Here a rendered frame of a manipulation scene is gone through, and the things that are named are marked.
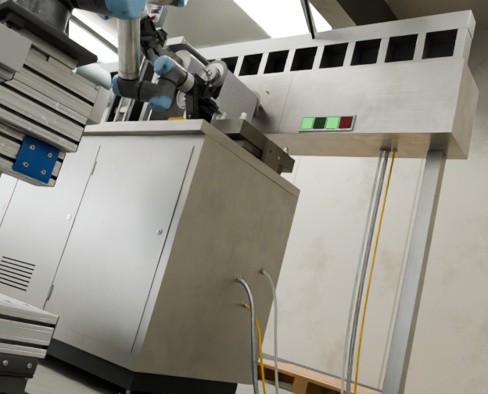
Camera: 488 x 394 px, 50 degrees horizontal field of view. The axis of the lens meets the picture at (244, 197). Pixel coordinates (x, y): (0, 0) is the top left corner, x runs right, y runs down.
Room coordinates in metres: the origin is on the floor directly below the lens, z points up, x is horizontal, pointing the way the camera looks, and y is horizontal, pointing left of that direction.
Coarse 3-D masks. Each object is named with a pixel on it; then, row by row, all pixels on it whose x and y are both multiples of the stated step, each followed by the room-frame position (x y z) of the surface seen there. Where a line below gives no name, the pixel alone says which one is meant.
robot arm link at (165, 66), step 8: (160, 56) 1.72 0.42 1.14; (160, 64) 1.71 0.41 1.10; (168, 64) 1.70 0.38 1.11; (176, 64) 1.73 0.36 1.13; (160, 72) 1.71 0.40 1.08; (168, 72) 1.72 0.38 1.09; (176, 72) 1.73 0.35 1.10; (184, 72) 1.76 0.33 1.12; (176, 80) 1.74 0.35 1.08; (184, 80) 1.77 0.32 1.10
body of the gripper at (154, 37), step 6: (150, 18) 1.87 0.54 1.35; (144, 24) 1.89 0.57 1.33; (150, 24) 1.87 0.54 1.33; (144, 30) 1.92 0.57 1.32; (150, 30) 1.89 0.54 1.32; (156, 30) 1.90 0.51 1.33; (162, 30) 1.93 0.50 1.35; (144, 36) 1.92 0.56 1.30; (150, 36) 1.90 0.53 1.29; (156, 36) 1.92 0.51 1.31; (162, 36) 1.93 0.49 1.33; (144, 42) 1.94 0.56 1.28; (150, 42) 1.92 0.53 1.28; (156, 42) 1.93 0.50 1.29; (162, 42) 1.94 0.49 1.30
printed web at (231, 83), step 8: (192, 56) 2.15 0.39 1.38; (192, 64) 2.14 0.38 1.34; (200, 64) 2.19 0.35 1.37; (192, 72) 2.15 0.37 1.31; (200, 72) 2.18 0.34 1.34; (224, 80) 1.98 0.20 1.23; (232, 80) 2.01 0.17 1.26; (176, 88) 2.29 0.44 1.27; (232, 88) 2.02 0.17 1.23; (240, 88) 2.06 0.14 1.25; (248, 88) 2.11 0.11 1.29; (176, 96) 2.30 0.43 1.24; (240, 96) 2.07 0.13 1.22; (248, 96) 2.11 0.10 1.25; (256, 96) 2.16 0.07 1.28; (176, 104) 2.31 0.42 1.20; (248, 104) 2.12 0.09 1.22; (152, 112) 2.22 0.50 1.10; (168, 112) 2.29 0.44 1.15; (176, 112) 2.32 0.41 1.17; (184, 112) 2.36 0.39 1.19; (208, 112) 2.13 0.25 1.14
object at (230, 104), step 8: (224, 88) 1.99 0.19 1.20; (224, 96) 2.00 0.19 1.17; (232, 96) 2.03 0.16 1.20; (224, 104) 2.01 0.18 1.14; (232, 104) 2.04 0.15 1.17; (240, 104) 2.08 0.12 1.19; (232, 112) 2.05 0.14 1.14; (240, 112) 2.09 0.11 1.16; (248, 112) 2.13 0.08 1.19; (248, 120) 2.14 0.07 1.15
